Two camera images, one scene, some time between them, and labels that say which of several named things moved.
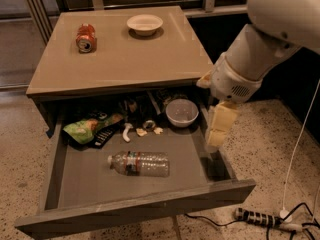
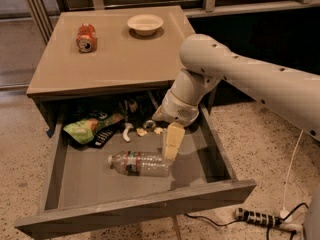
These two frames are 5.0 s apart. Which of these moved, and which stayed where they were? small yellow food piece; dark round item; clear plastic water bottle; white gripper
Moved: white gripper
Stayed: dark round item; clear plastic water bottle; small yellow food piece
